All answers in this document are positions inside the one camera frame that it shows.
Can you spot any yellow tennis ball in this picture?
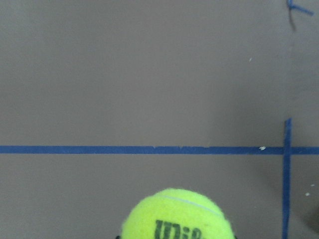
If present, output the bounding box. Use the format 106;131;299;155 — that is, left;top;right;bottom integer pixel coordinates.
119;188;236;239

